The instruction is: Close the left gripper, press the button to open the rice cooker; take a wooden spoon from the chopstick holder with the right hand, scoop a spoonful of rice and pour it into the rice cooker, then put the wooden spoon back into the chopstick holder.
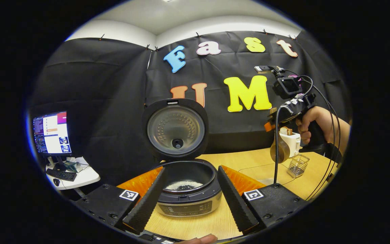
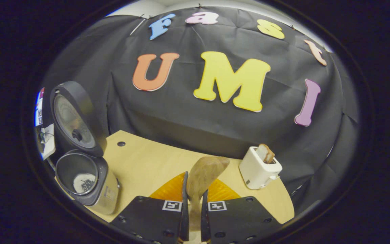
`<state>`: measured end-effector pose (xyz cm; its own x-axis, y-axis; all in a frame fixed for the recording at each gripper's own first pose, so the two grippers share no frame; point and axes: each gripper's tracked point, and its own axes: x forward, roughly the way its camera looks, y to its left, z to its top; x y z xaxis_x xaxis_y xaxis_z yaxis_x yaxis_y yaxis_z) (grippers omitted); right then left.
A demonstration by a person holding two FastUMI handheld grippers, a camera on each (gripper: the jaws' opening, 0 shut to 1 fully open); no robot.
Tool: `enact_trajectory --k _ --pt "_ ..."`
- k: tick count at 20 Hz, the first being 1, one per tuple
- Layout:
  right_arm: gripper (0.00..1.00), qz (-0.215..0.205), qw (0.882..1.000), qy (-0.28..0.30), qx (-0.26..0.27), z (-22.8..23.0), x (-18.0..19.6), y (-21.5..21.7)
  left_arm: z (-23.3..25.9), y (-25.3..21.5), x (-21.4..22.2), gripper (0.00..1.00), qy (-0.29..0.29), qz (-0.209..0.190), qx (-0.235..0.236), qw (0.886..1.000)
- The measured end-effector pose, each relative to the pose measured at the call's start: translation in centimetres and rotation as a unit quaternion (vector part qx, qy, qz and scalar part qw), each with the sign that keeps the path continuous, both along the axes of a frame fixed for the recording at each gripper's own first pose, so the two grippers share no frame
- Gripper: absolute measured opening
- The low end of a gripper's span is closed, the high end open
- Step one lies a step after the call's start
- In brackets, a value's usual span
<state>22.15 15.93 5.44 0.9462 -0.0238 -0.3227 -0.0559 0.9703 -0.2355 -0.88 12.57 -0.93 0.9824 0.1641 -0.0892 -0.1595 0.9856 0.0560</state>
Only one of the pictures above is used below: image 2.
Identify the toasted bread slice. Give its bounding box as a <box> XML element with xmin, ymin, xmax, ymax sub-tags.
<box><xmin>256</xmin><ymin>143</ymin><xmax>276</xmax><ymax>164</ymax></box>

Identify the white rice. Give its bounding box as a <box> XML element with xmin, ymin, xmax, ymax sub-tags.
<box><xmin>73</xmin><ymin>173</ymin><xmax>97</xmax><ymax>194</ymax></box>

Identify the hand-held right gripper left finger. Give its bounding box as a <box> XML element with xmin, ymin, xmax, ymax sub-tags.
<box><xmin>110</xmin><ymin>171</ymin><xmax>189</xmax><ymax>244</ymax></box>

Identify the wooden spoon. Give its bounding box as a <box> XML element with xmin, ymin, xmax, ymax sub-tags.
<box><xmin>186</xmin><ymin>156</ymin><xmax>231</xmax><ymax>234</ymax></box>

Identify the black backdrop cloth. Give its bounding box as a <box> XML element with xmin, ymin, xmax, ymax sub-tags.
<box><xmin>41</xmin><ymin>7</ymin><xmax>361</xmax><ymax>217</ymax></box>

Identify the white side table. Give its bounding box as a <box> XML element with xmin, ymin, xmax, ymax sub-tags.
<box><xmin>39</xmin><ymin>124</ymin><xmax>56</xmax><ymax>160</ymax></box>

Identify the white toaster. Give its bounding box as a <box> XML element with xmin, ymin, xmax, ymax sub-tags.
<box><xmin>239</xmin><ymin>146</ymin><xmax>283</xmax><ymax>190</ymax></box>

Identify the computer monitor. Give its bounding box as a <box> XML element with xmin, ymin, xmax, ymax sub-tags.
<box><xmin>34</xmin><ymin>87</ymin><xmax>45</xmax><ymax>126</ymax></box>

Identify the black silver rice cooker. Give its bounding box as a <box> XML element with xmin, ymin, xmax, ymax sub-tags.
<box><xmin>49</xmin><ymin>81</ymin><xmax>120</xmax><ymax>216</ymax></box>

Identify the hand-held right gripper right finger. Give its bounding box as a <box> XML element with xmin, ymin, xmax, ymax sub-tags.
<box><xmin>200</xmin><ymin>179</ymin><xmax>283</xmax><ymax>244</ymax></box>

